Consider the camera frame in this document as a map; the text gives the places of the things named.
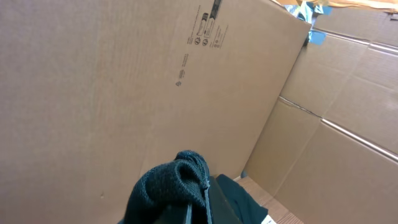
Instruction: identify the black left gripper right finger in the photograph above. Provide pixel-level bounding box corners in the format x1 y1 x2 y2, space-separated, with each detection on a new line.
205 176 241 224

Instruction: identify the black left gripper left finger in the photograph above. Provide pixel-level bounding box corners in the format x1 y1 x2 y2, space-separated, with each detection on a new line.
155 204 190 224

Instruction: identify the blue tape piece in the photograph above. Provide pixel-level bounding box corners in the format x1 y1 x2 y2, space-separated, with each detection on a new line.
308 30 327 45

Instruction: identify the black t-shirt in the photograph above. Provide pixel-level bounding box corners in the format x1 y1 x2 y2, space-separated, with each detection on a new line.
120 151 274 224

